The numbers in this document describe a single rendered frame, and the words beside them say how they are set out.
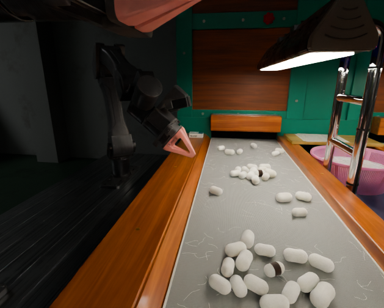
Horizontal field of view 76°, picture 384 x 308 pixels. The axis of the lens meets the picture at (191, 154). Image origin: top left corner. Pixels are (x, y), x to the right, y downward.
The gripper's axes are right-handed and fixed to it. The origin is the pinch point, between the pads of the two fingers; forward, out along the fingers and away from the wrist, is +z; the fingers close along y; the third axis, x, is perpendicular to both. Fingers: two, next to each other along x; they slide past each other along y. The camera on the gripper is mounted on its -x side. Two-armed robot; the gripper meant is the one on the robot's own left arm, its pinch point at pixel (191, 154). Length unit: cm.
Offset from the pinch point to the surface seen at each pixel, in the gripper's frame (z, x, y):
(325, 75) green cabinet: 23, -47, 55
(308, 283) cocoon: 19.5, -8.6, -33.5
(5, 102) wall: -213, 198, 233
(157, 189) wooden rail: -1.1, 8.2, -10.6
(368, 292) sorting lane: 26.6, -12.5, -31.9
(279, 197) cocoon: 20.4, -8.9, -8.5
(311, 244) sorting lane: 23.3, -9.6, -22.6
